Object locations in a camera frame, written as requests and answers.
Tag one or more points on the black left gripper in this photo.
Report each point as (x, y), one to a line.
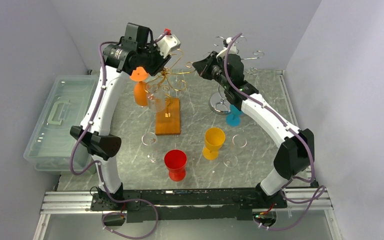
(161, 61)

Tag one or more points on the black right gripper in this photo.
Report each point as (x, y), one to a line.
(203, 67)

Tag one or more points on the orange plastic wine glass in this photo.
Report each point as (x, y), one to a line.
(139, 76)

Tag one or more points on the clear wine glass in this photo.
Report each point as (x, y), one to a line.
(237, 145)
(150, 146)
(155, 96)

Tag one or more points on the gold wire rack wooden base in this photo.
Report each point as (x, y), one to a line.
(168, 121)

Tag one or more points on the yellow plastic wine glass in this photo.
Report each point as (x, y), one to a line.
(214, 138)

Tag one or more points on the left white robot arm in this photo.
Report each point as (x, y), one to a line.
(94, 144)

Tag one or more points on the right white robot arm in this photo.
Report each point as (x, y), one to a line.
(295, 146)

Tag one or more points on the blue plastic wine glass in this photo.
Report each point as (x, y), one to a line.
(233, 119)

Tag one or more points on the red plastic wine glass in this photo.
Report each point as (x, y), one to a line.
(175, 161)

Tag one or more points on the clear plastic storage bin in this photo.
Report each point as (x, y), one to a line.
(50, 146)

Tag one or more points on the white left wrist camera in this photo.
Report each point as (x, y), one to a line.
(167, 43)

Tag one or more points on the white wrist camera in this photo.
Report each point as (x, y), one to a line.
(229, 47)
(167, 43)

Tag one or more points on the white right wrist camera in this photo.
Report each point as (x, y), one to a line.
(229, 47)

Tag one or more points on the chrome wire glass rack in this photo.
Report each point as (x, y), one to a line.
(218, 101)

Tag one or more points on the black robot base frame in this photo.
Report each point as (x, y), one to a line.
(139, 205)

